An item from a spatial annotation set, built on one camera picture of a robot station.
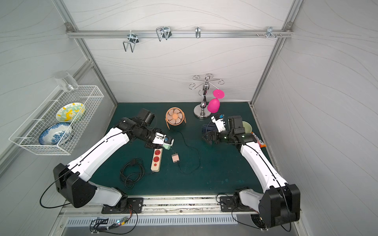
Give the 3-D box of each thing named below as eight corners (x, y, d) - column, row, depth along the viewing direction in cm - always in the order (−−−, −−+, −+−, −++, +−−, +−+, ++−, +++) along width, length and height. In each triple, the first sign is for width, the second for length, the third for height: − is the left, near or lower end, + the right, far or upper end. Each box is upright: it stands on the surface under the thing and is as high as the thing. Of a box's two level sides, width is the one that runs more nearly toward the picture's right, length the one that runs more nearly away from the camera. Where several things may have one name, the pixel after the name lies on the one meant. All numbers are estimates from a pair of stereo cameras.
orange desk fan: (169, 130, 104) (167, 121, 96) (164, 119, 110) (162, 110, 102) (186, 124, 108) (186, 114, 100) (181, 114, 114) (180, 104, 106)
